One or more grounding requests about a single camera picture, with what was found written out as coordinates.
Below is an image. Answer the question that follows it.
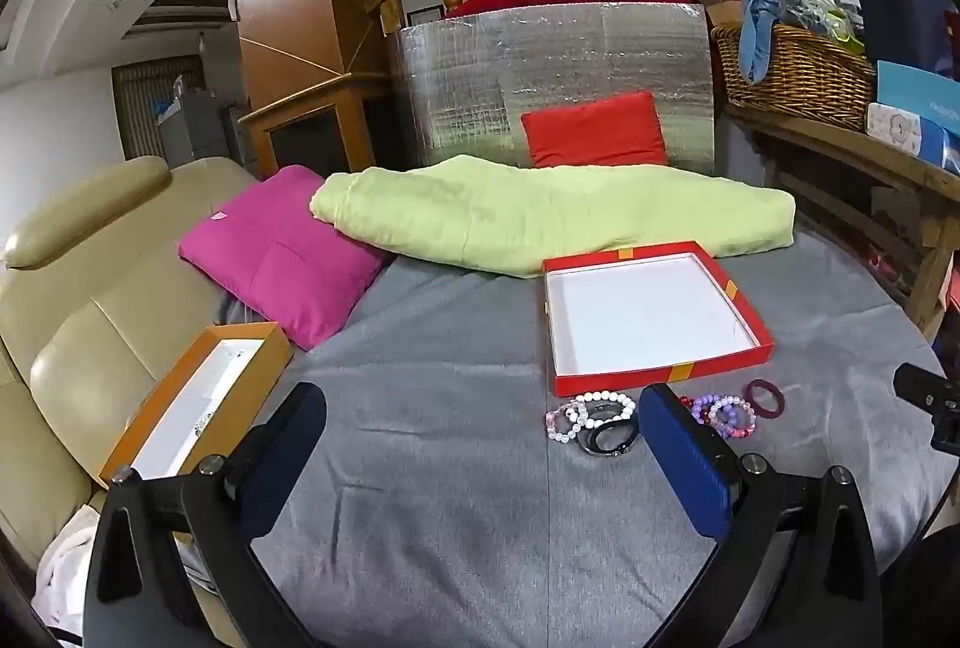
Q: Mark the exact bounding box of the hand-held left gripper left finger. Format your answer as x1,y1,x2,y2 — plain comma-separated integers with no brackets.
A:
82,382,353,648

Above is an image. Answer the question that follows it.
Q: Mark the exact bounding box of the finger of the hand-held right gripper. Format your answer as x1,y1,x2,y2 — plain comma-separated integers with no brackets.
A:
892,363,960,458

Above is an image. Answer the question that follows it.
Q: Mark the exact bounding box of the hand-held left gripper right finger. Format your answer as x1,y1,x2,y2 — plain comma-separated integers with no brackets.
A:
637,382,905,648

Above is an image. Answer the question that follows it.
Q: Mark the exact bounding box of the pink purple bead bracelet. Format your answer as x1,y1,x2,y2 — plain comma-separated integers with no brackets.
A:
709,397,756,441

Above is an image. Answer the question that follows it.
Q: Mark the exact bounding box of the black bracelet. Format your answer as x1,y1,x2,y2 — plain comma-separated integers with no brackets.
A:
577,404,642,459

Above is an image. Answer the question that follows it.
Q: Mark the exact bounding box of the dark red hair tie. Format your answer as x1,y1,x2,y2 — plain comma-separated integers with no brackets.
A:
742,378,785,414

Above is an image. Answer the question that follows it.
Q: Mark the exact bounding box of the white bead bracelet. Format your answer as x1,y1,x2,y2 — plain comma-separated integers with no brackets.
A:
574,391,638,431

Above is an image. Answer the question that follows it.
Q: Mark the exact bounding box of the pale pink bead bracelet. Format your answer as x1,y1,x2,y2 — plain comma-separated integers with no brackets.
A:
545,399,593,445

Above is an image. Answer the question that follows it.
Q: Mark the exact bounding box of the red shallow box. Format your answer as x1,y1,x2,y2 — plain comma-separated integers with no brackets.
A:
541,241,775,398

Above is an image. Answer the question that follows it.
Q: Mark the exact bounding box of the orange shallow box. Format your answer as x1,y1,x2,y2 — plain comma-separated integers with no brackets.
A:
99,322,295,490

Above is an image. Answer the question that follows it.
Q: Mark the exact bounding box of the pink pillow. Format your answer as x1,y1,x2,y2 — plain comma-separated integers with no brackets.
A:
178,165,391,351

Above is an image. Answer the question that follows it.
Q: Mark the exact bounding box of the grey bedsheet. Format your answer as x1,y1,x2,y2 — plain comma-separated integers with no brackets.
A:
202,228,950,648

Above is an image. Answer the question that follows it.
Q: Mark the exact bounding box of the beige leather sofa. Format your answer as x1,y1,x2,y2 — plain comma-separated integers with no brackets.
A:
0,156,260,566

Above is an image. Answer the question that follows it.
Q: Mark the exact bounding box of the white blue tissue box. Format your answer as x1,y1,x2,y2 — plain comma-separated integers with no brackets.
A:
866,103,960,176

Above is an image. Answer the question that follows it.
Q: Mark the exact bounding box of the wooden side table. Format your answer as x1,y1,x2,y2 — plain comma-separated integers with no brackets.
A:
724,104,960,341

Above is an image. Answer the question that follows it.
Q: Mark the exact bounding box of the light green blanket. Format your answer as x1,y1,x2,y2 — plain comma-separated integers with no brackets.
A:
310,154,796,278

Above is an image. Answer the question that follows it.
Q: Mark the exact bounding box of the white cloth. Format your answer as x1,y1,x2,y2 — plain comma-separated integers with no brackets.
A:
34,513,102,648

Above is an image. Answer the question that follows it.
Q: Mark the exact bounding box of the grey cabinet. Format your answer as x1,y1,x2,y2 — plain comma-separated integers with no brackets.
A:
157,85,241,169

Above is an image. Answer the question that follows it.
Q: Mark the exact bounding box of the red cushion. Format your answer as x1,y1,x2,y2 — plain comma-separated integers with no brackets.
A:
520,91,670,169

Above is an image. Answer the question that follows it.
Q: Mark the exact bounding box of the wicker basket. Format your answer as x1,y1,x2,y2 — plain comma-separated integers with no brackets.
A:
709,22,878,133

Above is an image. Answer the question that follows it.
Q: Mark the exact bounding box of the window grille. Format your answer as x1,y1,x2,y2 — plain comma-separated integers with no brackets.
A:
112,55,203,161

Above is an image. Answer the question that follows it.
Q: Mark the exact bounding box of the navy garment with orange trim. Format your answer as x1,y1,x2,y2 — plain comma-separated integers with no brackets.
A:
847,0,953,75

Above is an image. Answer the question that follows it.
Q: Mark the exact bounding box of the blue cloth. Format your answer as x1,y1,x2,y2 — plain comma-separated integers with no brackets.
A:
739,0,796,86

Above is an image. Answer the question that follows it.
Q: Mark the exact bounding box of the silver insulation mat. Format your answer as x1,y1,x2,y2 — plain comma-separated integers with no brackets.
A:
395,1,717,175

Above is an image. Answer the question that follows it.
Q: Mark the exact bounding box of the wooden column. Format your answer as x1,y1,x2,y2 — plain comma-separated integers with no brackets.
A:
231,0,391,180

